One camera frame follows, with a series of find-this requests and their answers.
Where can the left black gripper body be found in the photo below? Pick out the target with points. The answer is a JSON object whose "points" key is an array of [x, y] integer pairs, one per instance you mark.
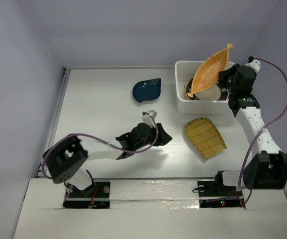
{"points": [[150, 139]]}

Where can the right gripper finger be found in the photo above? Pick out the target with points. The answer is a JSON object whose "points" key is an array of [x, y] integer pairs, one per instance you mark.
{"points": [[224, 90], [224, 77]]}

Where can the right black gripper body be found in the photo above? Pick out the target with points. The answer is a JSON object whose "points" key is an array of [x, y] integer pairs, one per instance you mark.
{"points": [[230, 82]]}

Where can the brown rimmed beige plate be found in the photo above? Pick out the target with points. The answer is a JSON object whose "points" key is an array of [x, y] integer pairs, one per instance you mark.
{"points": [[211, 94]]}

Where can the orange fish shaped plate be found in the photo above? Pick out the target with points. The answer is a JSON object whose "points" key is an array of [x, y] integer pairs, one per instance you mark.
{"points": [[207, 74]]}

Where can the yellow green woven tray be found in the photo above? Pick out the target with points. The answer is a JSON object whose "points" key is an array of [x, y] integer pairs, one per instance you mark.
{"points": [[205, 137]]}

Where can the dark blue leaf dish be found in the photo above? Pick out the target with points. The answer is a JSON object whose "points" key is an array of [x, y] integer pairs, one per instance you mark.
{"points": [[147, 90]]}

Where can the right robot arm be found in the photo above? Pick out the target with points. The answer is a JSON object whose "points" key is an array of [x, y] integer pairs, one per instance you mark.
{"points": [[265, 164]]}

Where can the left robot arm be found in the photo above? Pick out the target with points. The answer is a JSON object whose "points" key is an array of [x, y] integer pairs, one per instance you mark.
{"points": [[62, 161]]}

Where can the white plastic bin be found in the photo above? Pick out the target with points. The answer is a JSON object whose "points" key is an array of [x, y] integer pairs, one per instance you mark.
{"points": [[184, 72]]}

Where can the silver foil covered block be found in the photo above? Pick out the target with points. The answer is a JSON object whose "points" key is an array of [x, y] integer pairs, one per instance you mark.
{"points": [[153, 194]]}

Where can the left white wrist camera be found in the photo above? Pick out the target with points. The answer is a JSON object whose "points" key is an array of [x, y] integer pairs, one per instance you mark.
{"points": [[149, 118]]}

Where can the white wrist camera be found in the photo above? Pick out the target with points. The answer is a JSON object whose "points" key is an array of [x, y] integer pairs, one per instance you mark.
{"points": [[254, 63], [149, 118]]}

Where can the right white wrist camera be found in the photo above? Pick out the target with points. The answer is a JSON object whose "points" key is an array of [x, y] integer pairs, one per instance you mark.
{"points": [[254, 63]]}

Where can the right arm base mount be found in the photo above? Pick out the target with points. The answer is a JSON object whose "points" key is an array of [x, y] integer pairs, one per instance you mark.
{"points": [[214, 194]]}

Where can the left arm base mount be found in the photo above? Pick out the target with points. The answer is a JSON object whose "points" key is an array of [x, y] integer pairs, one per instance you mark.
{"points": [[95, 197]]}

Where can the aluminium frame rail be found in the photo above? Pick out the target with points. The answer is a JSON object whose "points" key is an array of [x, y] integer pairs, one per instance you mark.
{"points": [[53, 126]]}

